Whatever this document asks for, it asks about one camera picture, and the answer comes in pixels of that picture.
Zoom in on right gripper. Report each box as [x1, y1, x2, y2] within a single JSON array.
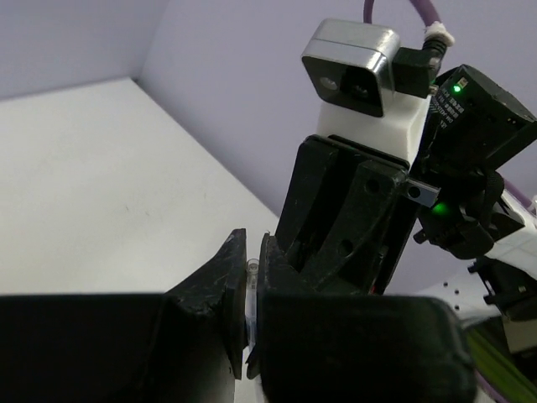
[[276, 135, 420, 294]]

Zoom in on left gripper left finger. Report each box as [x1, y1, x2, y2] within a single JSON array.
[[1, 229, 247, 402]]

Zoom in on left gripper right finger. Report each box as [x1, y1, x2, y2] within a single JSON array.
[[247, 235, 477, 402]]

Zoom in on grey clear pen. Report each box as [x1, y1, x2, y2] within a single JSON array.
[[245, 259, 259, 363]]

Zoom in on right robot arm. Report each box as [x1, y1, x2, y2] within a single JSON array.
[[258, 117, 521, 402]]

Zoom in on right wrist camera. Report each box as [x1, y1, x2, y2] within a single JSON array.
[[301, 18, 431, 165]]

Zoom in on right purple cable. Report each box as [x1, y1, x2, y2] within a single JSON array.
[[361, 0, 456, 47]]

